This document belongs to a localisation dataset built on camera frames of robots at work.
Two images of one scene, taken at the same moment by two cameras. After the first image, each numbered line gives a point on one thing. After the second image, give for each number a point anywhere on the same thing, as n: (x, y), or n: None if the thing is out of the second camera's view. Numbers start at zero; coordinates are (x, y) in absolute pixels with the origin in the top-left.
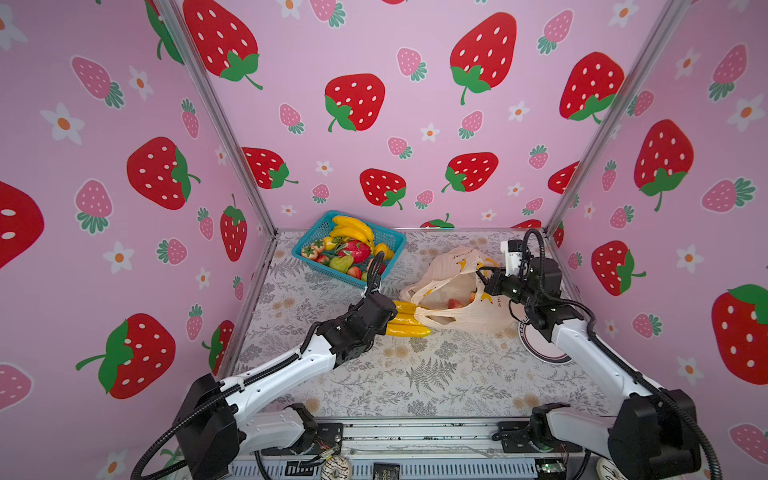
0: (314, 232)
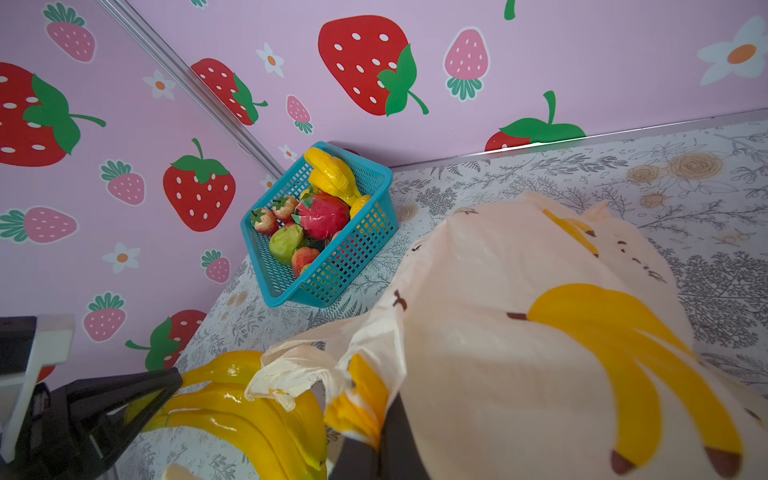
0: (342, 255)
